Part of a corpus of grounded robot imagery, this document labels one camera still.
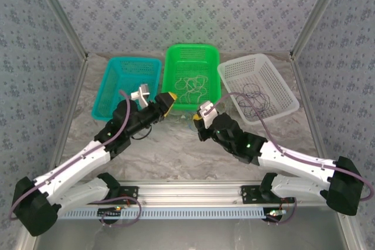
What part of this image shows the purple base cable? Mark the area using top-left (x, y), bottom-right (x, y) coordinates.
top-left (265, 198), bottom-right (299, 227)
top-left (93, 197), bottom-right (142, 229)

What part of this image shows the green plastic basket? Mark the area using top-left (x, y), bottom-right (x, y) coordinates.
top-left (161, 44), bottom-right (221, 111)

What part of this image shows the aluminium frame post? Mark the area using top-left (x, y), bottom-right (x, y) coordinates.
top-left (289, 0), bottom-right (349, 57)
top-left (29, 0), bottom-right (89, 61)

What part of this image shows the teal plastic basket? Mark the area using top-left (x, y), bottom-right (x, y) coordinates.
top-left (91, 56), bottom-right (163, 121)

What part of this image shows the white cable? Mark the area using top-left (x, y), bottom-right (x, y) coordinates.
top-left (174, 74), bottom-right (209, 104)

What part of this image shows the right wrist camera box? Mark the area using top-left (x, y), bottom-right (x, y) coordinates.
top-left (197, 101), bottom-right (220, 130)

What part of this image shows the white plastic basket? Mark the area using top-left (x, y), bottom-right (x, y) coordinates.
top-left (217, 53), bottom-right (300, 122)

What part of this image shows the white slotted cable duct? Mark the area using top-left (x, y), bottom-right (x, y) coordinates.
top-left (57, 206), bottom-right (284, 221)

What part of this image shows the small circuit board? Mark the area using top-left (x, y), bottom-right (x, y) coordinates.
top-left (97, 207), bottom-right (124, 218)
top-left (265, 208), bottom-right (287, 219)

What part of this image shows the aluminium side rail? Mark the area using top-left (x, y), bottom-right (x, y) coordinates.
top-left (45, 55), bottom-right (88, 186)
top-left (289, 53), bottom-right (333, 174)

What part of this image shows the dark purple cable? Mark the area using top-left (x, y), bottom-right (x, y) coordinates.
top-left (238, 84), bottom-right (275, 117)

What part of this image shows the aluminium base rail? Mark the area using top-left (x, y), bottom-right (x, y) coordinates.
top-left (118, 182), bottom-right (246, 206)

